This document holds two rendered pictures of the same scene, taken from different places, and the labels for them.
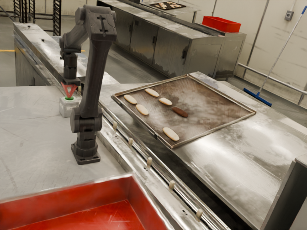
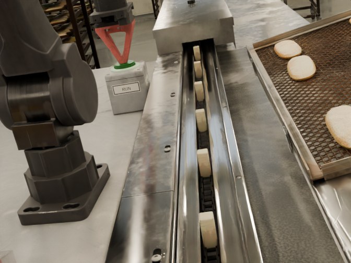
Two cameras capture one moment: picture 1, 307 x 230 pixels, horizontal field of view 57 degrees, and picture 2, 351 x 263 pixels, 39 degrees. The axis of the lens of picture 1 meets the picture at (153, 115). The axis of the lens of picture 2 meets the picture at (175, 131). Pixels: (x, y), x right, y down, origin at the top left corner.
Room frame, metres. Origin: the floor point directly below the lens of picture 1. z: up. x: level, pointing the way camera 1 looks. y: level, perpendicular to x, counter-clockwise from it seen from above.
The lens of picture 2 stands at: (0.59, -0.28, 1.11)
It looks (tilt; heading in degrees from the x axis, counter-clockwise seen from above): 22 degrees down; 44
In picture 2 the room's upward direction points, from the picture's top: 11 degrees counter-clockwise
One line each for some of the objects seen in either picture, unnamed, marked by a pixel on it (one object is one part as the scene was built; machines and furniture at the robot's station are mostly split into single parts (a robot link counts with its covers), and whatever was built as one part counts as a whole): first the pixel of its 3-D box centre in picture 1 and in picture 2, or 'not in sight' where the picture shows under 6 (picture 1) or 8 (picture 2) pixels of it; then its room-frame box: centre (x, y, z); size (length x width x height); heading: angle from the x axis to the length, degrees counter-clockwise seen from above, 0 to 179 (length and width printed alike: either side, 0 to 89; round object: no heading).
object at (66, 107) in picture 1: (69, 109); (132, 95); (1.18, 0.40, 0.84); 0.08 x 0.08 x 0.11; 39
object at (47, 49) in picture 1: (45, 48); (192, 0); (1.92, 0.82, 0.89); 1.25 x 0.18 x 0.09; 39
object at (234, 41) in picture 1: (213, 54); not in sight; (4.78, -0.79, 0.44); 0.70 x 0.55 x 0.87; 39
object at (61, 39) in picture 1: (68, 49); not in sight; (1.22, 0.42, 1.12); 0.11 x 0.09 x 0.12; 30
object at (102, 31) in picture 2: (68, 86); (119, 36); (1.19, 0.40, 0.95); 0.07 x 0.07 x 0.09; 39
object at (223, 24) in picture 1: (221, 23); not in sight; (4.78, -0.79, 0.93); 0.51 x 0.36 x 0.13; 43
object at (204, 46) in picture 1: (160, 33); not in sight; (5.31, 0.16, 0.51); 3.00 x 1.26 x 1.03; 39
